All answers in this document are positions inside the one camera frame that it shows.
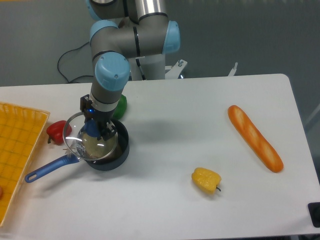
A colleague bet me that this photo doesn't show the black corner device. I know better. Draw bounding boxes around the black corner device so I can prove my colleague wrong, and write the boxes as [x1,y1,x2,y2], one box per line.
[307,202,320,228]

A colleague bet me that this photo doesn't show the white metal bracket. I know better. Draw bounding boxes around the white metal bracket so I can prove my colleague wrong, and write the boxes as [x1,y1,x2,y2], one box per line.
[228,62,238,77]

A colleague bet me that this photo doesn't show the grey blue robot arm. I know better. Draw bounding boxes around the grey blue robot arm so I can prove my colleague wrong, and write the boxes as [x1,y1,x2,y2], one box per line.
[80,0,181,140]

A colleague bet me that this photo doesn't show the yellow bell pepper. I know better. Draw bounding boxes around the yellow bell pepper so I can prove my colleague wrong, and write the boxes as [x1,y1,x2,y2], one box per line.
[191,167,222,195]

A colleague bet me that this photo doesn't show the black floor cable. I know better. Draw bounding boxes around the black floor cable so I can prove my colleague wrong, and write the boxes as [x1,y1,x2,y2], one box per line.
[57,41,91,84]

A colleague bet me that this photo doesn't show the orange baguette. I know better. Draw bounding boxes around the orange baguette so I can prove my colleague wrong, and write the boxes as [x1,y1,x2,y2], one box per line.
[227,105,284,173]

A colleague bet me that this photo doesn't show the red bell pepper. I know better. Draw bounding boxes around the red bell pepper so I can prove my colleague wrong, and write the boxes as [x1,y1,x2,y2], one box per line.
[46,120,67,146]

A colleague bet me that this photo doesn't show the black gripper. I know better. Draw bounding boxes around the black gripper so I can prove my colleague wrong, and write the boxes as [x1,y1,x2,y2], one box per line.
[80,94,118,141]

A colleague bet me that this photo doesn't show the glass lid blue knob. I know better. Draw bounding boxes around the glass lid blue knob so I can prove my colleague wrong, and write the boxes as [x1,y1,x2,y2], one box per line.
[62,112,118,162]

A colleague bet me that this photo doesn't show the green bell pepper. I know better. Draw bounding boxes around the green bell pepper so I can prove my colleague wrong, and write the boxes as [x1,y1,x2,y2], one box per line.
[113,94,128,120]

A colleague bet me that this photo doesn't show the yellow woven basket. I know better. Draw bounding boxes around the yellow woven basket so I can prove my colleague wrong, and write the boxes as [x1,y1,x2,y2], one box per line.
[0,102,50,226]

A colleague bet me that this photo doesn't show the bread slice in pot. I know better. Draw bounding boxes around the bread slice in pot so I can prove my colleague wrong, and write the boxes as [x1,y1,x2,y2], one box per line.
[77,132,122,161]

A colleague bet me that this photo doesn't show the dark blue saucepan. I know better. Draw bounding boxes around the dark blue saucepan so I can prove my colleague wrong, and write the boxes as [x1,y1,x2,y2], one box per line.
[24,119,130,183]

